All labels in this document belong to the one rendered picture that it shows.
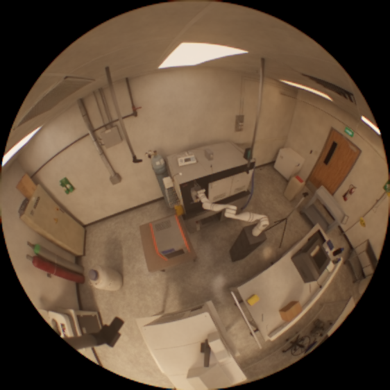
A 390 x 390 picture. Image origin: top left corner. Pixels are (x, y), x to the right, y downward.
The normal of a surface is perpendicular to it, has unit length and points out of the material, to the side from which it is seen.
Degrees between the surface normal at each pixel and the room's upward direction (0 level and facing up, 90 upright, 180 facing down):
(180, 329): 0
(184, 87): 90
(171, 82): 90
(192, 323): 0
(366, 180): 90
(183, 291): 0
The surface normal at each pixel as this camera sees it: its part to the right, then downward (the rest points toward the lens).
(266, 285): -0.07, -0.64
